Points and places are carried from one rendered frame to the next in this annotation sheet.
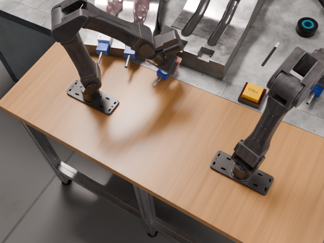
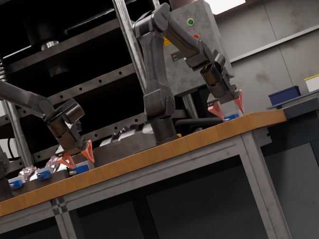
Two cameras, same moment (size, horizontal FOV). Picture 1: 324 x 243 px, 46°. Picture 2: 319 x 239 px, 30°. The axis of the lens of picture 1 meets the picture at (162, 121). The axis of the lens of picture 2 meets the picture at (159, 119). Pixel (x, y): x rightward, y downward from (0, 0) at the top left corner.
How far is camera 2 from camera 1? 1.72 m
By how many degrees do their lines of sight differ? 65
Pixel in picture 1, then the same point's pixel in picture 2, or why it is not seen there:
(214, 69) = (129, 147)
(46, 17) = not seen: outside the picture
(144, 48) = (43, 105)
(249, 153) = (153, 94)
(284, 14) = not seen: hidden behind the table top
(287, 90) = (145, 20)
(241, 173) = (160, 124)
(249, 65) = not seen: hidden behind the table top
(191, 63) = (108, 160)
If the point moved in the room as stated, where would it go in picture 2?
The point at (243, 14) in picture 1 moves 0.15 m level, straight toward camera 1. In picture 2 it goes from (149, 130) to (145, 128)
